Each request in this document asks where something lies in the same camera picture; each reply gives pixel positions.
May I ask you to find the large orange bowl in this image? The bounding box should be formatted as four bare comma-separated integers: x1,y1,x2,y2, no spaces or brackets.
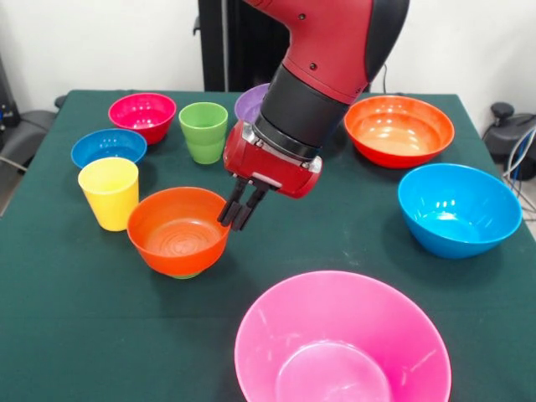
343,95,456,170

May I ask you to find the light blue bowl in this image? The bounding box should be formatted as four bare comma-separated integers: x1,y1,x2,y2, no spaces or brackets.
397,162,523,260

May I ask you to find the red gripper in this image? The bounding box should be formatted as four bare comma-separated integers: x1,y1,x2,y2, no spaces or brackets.
217,120,323,232

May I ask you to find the green cup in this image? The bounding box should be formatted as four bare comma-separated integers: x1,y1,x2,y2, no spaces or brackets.
178,102,229,165

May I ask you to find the small dark blue bowl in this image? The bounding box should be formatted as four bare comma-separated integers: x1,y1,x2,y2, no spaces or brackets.
70,128,148,167

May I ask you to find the dark green tablecloth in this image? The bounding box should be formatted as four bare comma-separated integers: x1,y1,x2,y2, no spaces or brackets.
0,89,536,402

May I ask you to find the purple bowl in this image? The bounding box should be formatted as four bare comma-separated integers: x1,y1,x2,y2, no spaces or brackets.
234,82,271,125

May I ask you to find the large pink bowl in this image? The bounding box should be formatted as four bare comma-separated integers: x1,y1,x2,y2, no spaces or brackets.
233,271,453,402

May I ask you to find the small crimson bowl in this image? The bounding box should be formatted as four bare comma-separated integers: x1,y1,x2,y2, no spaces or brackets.
108,92,178,146

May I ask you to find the small orange bowl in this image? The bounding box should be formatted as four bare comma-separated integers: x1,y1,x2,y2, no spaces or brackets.
126,186,231,276

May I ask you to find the yellow cup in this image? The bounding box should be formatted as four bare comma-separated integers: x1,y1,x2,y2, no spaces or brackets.
77,157,140,232

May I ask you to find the floor cable bundle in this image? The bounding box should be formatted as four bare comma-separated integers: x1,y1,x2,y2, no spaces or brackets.
501,125,536,202

